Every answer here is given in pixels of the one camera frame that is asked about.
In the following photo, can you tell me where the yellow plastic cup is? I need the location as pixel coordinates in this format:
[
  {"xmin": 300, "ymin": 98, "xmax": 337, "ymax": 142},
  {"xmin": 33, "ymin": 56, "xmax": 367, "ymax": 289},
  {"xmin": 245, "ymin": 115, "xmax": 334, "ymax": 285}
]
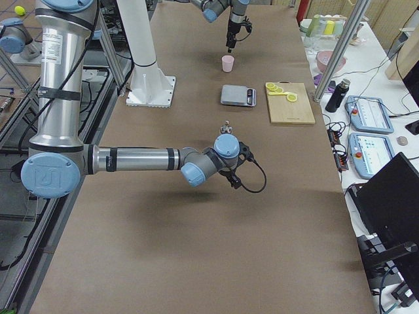
[{"xmin": 323, "ymin": 20, "xmax": 335, "ymax": 35}]

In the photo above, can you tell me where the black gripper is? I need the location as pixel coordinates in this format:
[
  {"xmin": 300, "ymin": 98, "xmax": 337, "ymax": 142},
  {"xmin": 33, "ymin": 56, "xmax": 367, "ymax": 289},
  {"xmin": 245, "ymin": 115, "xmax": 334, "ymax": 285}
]
[
  {"xmin": 218, "ymin": 141, "xmax": 255, "ymax": 187},
  {"xmin": 226, "ymin": 12, "xmax": 244, "ymax": 53}
]

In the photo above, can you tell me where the purple cloth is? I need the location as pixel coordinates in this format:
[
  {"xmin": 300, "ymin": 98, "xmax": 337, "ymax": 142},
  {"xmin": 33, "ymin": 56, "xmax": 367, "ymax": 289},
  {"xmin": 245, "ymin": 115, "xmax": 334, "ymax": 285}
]
[{"xmin": 313, "ymin": 73, "xmax": 323, "ymax": 86}]

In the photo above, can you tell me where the bamboo cutting board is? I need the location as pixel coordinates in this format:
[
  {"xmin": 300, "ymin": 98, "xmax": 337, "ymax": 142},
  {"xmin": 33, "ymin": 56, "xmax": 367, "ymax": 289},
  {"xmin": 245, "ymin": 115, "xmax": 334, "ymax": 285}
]
[{"xmin": 264, "ymin": 82, "xmax": 315, "ymax": 125}]

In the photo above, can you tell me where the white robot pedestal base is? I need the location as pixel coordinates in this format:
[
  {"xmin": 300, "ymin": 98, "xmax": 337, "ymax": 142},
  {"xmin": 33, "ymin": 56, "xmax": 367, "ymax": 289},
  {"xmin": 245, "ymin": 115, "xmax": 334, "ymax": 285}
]
[{"xmin": 117, "ymin": 0, "xmax": 176, "ymax": 108}]

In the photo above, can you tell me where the pink plastic cup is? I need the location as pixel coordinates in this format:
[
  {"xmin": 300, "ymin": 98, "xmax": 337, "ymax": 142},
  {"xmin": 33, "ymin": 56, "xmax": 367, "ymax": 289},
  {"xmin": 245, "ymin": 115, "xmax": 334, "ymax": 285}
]
[{"xmin": 221, "ymin": 55, "xmax": 235, "ymax": 73}]

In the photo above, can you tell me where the clear glass sauce bottle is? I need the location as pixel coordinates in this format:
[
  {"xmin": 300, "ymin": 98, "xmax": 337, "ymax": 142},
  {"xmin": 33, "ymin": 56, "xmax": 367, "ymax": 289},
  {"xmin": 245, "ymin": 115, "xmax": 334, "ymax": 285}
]
[{"xmin": 220, "ymin": 120, "xmax": 233, "ymax": 134}]

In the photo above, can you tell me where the lower blue teach pendant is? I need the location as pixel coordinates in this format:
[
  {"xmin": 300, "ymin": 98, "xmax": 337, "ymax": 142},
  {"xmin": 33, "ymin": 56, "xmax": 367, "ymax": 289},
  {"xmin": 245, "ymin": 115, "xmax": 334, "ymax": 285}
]
[{"xmin": 348, "ymin": 132, "xmax": 395, "ymax": 180}]

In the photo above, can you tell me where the silver digital kitchen scale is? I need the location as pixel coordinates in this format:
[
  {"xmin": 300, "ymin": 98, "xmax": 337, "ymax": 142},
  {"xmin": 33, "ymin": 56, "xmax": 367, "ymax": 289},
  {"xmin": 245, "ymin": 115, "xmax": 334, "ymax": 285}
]
[{"xmin": 221, "ymin": 84, "xmax": 257, "ymax": 107}]

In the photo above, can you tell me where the upper blue teach pendant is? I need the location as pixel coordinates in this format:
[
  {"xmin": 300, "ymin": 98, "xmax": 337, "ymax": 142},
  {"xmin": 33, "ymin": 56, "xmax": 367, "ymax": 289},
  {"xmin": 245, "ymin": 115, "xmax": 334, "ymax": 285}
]
[{"xmin": 345, "ymin": 96, "xmax": 394, "ymax": 134}]

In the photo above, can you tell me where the green plastic cup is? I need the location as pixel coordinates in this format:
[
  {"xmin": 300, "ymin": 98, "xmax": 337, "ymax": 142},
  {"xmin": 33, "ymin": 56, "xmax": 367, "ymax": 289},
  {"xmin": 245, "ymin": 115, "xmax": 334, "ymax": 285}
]
[{"xmin": 306, "ymin": 14, "xmax": 321, "ymax": 37}]

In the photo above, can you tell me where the yellow plastic knife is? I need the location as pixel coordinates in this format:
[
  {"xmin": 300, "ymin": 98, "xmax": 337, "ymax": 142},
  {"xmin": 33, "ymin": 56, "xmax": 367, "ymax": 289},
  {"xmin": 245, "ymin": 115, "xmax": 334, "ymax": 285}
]
[{"xmin": 268, "ymin": 92, "xmax": 289, "ymax": 96}]

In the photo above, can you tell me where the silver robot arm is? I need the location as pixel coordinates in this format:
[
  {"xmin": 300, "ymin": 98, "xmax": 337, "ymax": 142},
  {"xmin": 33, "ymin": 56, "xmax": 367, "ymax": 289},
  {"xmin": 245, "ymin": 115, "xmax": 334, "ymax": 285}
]
[
  {"xmin": 191, "ymin": 0, "xmax": 253, "ymax": 53},
  {"xmin": 21, "ymin": 1, "xmax": 260, "ymax": 199}
]

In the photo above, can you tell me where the black monitor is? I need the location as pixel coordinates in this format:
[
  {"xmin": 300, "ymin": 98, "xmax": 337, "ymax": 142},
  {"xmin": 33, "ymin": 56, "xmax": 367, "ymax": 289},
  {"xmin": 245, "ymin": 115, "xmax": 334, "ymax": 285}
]
[{"xmin": 355, "ymin": 152, "xmax": 418, "ymax": 297}]

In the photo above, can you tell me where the blue teach pendant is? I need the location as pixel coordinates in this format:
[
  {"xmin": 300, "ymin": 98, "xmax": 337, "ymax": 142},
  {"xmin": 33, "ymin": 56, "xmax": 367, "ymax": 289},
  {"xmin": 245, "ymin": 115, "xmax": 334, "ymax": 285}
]
[
  {"xmin": 345, "ymin": 96, "xmax": 394, "ymax": 134},
  {"xmin": 348, "ymin": 132, "xmax": 395, "ymax": 180}
]

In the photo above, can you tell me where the black water bottle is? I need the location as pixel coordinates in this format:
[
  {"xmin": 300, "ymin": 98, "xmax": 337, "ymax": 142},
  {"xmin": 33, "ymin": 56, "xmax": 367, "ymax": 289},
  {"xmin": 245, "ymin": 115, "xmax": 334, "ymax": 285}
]
[{"xmin": 325, "ymin": 78, "xmax": 350, "ymax": 113}]

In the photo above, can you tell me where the pink bowl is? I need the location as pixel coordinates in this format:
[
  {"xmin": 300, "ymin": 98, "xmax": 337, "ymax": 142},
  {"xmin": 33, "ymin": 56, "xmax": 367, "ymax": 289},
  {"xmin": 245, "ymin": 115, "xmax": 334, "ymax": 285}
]
[{"xmin": 316, "ymin": 50, "xmax": 347, "ymax": 73}]

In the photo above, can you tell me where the aluminium frame post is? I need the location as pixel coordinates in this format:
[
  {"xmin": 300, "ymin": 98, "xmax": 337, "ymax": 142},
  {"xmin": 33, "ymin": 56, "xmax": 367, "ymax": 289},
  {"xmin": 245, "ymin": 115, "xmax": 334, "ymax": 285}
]
[{"xmin": 313, "ymin": 0, "xmax": 371, "ymax": 103}]

